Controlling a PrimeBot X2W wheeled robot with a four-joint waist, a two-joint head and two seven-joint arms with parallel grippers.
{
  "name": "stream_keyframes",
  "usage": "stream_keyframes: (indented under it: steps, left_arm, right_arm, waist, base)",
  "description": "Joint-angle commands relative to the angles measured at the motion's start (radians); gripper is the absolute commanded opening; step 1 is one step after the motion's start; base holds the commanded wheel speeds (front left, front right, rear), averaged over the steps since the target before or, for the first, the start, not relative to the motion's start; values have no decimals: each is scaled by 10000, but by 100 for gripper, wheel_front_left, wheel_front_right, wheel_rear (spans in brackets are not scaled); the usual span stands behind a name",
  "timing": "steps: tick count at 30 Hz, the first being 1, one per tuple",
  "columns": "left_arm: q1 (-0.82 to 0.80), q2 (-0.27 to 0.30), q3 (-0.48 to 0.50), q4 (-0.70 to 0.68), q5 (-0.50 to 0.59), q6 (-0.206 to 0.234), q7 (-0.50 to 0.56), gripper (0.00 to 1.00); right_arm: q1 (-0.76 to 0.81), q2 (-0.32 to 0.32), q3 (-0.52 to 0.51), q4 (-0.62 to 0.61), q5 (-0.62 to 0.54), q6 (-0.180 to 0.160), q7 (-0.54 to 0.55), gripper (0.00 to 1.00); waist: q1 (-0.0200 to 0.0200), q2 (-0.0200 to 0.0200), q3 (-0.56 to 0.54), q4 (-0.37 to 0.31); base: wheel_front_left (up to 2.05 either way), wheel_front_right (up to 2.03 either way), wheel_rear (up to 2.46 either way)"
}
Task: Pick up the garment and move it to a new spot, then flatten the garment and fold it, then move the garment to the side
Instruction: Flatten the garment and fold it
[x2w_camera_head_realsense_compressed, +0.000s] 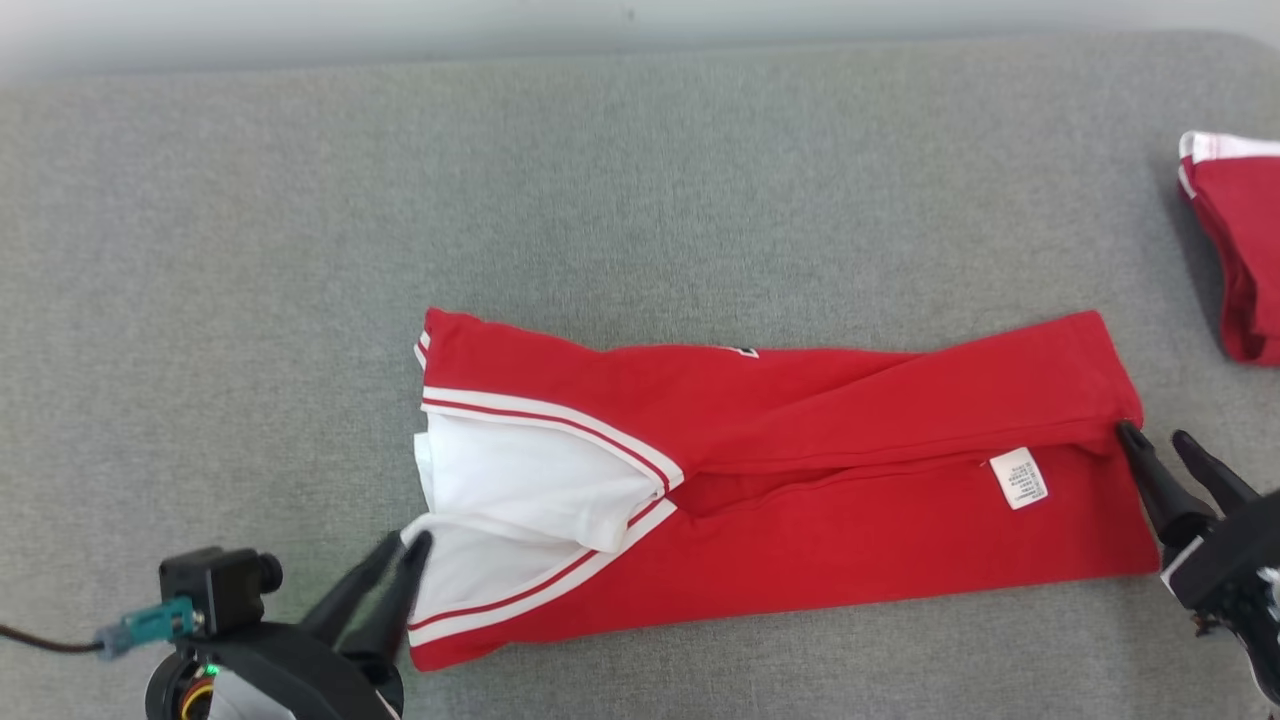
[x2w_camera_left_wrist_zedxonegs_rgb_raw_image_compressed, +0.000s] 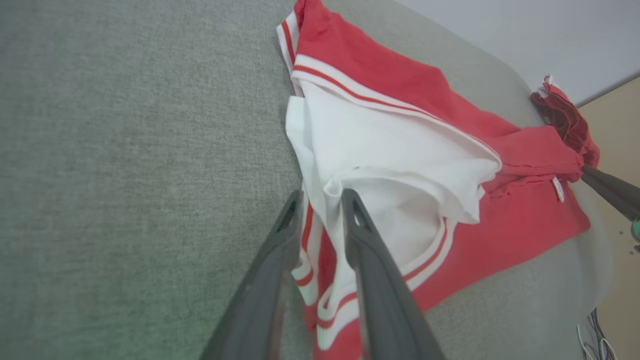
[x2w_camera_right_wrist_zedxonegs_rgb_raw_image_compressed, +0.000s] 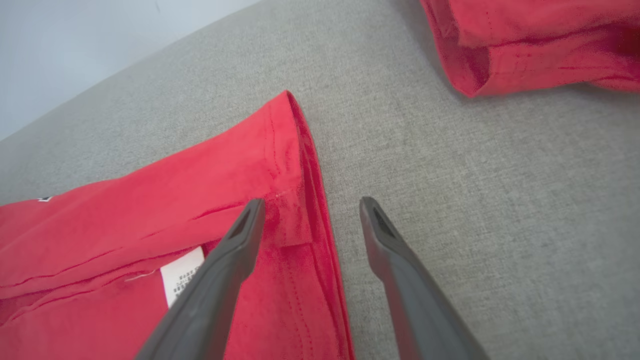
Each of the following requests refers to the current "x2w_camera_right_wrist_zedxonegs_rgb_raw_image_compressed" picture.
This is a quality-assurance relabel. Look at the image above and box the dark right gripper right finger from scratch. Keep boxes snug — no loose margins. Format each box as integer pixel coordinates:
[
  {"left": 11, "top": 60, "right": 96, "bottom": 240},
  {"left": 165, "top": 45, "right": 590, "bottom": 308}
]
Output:
[{"left": 359, "top": 196, "right": 492, "bottom": 360}]

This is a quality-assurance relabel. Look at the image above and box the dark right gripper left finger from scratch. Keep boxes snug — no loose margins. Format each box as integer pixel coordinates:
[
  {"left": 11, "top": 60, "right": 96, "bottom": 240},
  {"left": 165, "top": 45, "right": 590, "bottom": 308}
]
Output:
[{"left": 134, "top": 198, "right": 267, "bottom": 360}]

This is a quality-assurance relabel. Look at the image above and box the red jersey with white sleeves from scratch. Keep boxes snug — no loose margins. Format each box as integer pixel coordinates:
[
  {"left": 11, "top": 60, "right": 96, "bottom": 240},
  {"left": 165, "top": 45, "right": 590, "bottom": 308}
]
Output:
[{"left": 0, "top": 90, "right": 356, "bottom": 360}]

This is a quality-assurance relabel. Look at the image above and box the plain red garment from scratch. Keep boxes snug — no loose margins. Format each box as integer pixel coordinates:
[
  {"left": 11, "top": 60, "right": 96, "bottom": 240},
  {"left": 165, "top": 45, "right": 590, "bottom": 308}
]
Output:
[{"left": 419, "top": 0, "right": 640, "bottom": 99}]

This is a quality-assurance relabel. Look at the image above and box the grey fabric sofa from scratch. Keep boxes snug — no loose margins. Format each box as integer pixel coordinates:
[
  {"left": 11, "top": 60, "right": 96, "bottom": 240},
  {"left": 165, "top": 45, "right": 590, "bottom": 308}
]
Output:
[{"left": 0, "top": 0, "right": 640, "bottom": 360}]

